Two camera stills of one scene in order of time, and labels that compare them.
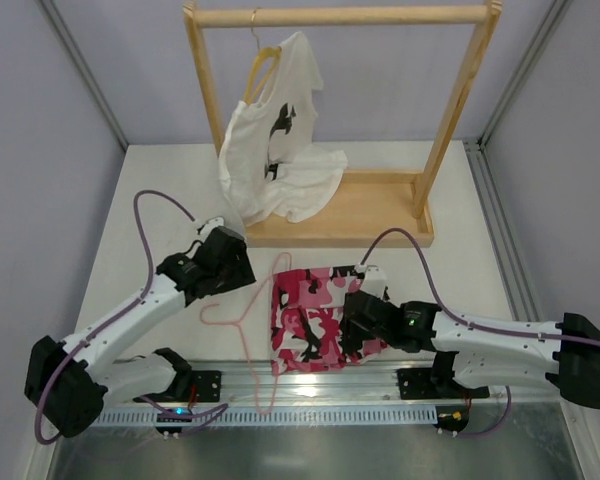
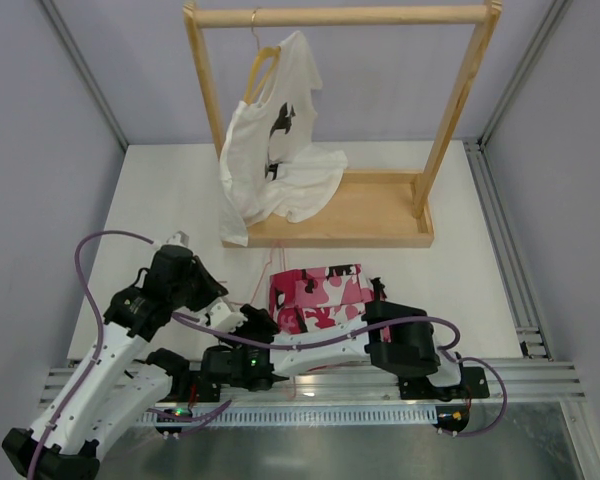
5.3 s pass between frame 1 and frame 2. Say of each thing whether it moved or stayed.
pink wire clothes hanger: moved
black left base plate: stayed
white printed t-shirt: stayed
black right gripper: moved
